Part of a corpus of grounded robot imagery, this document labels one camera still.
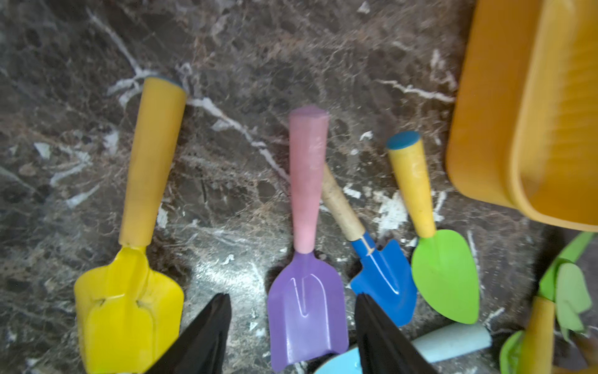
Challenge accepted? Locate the purple shovel pink handle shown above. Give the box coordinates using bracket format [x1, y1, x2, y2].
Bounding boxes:
[267, 105, 349, 372]

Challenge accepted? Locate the round green trowel yellow handle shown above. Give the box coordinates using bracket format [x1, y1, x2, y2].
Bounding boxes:
[499, 330, 525, 374]

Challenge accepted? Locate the green pointed trowel yellow handle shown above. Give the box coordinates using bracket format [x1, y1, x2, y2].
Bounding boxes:
[386, 131, 481, 324]

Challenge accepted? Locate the small yellow shovel yellow handle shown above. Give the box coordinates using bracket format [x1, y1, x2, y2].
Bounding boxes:
[516, 296, 555, 374]

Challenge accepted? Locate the light blue shovel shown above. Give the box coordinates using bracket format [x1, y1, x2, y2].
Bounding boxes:
[316, 323, 492, 374]

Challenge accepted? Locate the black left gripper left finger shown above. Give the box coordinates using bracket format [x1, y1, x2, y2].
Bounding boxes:
[147, 293, 231, 374]

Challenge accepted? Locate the yellow plastic storage box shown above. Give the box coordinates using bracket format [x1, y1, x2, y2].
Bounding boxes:
[446, 1, 597, 232]

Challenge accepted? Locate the narrow green trowel yellow handle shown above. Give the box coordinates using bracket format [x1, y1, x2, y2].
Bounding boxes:
[538, 231, 596, 302]

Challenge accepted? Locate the pale green shovel wooden handle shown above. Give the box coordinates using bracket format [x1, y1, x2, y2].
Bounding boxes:
[555, 262, 593, 342]

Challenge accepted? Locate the blue shovel wooden handle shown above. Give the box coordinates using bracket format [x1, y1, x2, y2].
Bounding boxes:
[322, 166, 417, 327]

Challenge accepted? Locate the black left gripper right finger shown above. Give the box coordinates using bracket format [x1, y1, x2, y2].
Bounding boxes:
[355, 294, 437, 374]

